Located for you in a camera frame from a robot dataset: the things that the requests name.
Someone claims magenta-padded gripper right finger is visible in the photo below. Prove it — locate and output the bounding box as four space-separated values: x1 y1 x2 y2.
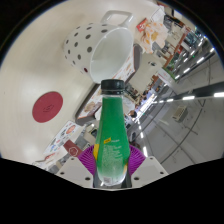
124 145 169 189

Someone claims red sauce sachet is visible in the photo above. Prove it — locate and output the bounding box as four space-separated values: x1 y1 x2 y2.
136 17 150 33

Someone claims green drink bottle black cap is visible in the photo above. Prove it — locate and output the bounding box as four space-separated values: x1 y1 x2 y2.
93 79 131 188

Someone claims flat round red coaster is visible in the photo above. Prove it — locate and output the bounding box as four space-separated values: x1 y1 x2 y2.
31 91 65 124

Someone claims group of ceiling lights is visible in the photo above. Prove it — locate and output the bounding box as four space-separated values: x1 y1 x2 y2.
137 39 224 158

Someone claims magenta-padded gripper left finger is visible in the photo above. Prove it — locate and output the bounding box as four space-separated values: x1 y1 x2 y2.
54 144 100 188

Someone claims white polka-dot mug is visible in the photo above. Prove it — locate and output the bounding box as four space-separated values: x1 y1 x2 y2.
62 9 135 85

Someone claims ceiling air conditioner unit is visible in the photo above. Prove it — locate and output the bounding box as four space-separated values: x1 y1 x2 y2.
171 105 188 123

